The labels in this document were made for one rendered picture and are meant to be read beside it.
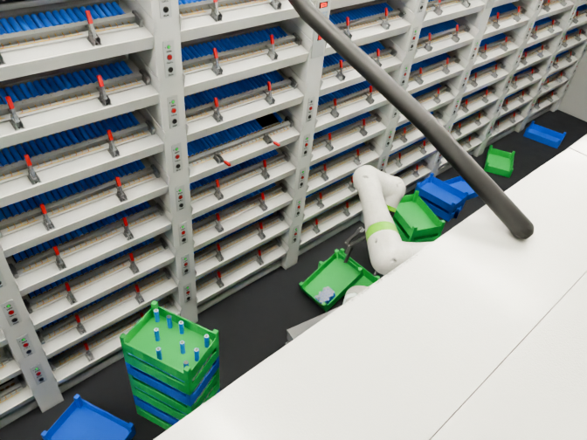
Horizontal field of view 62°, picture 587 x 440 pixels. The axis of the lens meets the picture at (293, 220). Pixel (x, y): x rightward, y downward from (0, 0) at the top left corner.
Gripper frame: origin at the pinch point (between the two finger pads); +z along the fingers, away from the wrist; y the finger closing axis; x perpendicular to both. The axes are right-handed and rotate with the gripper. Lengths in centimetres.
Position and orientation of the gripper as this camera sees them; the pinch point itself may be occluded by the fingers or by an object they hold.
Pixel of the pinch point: (360, 266)
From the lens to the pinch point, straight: 208.3
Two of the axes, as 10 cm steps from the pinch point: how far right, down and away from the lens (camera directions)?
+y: -8.4, -3.6, 4.1
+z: -3.7, 9.3, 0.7
